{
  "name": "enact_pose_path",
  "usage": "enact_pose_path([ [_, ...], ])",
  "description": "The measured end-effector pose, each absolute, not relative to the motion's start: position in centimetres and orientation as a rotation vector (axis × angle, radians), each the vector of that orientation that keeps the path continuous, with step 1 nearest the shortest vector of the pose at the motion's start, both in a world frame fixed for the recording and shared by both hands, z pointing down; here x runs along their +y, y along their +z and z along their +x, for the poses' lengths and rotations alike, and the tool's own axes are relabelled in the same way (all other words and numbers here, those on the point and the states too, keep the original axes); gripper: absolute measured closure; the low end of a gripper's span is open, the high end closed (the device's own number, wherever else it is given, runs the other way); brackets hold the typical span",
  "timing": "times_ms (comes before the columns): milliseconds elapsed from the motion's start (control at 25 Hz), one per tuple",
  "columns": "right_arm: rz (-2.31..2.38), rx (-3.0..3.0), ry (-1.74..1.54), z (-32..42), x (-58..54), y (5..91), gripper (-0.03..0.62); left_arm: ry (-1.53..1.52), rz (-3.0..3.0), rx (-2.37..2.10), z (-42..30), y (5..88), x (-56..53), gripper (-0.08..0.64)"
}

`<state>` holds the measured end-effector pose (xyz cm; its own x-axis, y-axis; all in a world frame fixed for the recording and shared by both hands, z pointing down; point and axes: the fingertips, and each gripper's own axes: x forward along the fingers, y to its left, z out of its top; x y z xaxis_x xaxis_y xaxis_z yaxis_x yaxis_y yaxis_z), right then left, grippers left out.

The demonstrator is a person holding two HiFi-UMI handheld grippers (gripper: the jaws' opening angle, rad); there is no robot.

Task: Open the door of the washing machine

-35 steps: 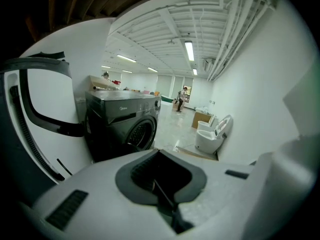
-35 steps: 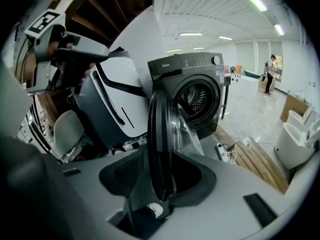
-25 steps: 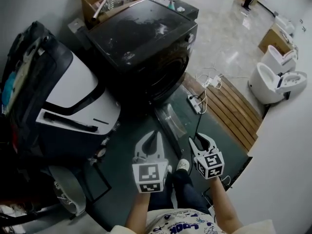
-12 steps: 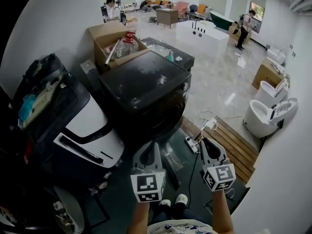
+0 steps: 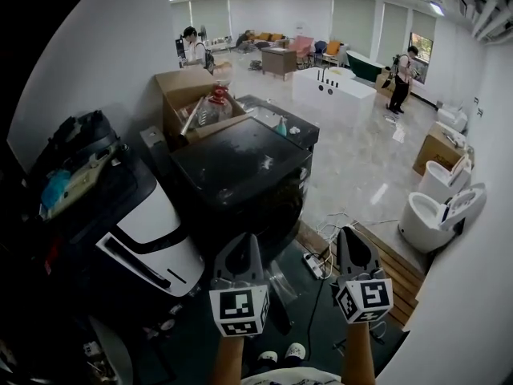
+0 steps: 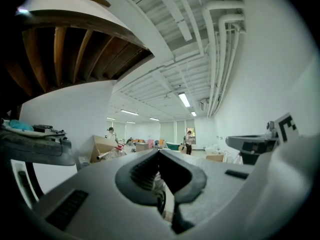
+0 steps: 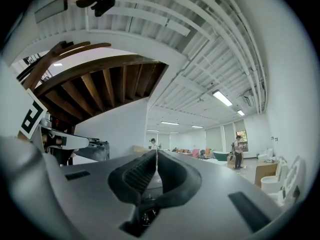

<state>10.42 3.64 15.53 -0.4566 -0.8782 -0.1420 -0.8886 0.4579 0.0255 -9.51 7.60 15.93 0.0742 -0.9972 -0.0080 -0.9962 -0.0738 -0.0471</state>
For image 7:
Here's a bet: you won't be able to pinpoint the window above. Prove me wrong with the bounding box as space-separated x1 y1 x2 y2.
235 130 248 152

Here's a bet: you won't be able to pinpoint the white toilet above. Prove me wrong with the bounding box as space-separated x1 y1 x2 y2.
260 156 288 194
267 155 308 208

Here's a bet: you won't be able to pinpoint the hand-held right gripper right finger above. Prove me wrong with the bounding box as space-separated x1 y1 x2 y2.
149 150 294 240

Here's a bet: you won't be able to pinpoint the white ceiling pipes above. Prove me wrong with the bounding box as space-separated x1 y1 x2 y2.
172 0 266 115

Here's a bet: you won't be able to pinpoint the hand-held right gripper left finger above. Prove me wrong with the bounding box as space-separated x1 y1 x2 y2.
56 149 158 240

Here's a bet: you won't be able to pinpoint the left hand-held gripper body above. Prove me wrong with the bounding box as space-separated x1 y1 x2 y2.
17 88 68 155

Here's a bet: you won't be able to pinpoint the brown cardboard box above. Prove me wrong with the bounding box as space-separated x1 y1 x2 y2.
254 160 279 189
226 153 237 170

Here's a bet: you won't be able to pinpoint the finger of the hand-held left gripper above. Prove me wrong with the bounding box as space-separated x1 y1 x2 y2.
65 133 91 150

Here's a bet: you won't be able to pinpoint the green bathtub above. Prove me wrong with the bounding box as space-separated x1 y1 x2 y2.
212 150 230 162

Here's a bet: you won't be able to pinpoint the wooden staircase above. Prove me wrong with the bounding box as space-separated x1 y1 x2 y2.
14 41 169 126

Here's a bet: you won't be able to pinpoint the white bathtub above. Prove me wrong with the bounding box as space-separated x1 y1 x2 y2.
199 157 230 168

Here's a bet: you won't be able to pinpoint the black head-mounted camera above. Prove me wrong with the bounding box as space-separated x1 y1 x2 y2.
76 0 117 18

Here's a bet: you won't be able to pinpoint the brown cabinet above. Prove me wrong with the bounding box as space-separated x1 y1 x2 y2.
132 145 151 154

